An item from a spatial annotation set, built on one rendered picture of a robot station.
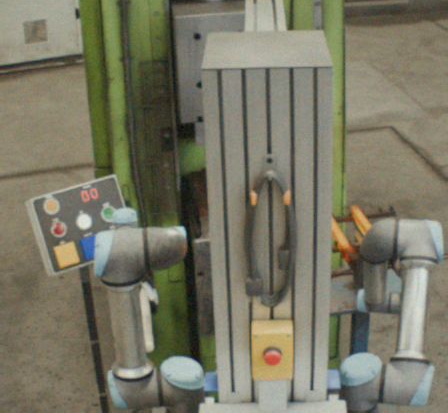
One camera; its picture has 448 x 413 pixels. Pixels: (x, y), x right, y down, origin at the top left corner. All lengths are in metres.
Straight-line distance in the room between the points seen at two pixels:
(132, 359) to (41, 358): 1.98
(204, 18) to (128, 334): 1.21
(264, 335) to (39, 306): 2.98
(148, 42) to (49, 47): 5.29
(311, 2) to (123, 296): 1.44
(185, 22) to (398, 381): 1.43
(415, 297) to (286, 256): 0.78
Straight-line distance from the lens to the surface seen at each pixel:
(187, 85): 3.17
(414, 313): 2.51
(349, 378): 2.46
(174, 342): 3.84
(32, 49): 8.51
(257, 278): 1.84
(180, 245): 2.33
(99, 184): 3.23
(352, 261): 3.06
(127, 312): 2.36
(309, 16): 3.31
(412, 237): 2.55
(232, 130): 1.72
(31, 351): 4.44
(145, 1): 3.21
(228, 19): 3.11
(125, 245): 2.28
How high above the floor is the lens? 2.55
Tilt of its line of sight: 26 degrees down
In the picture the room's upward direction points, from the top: 3 degrees counter-clockwise
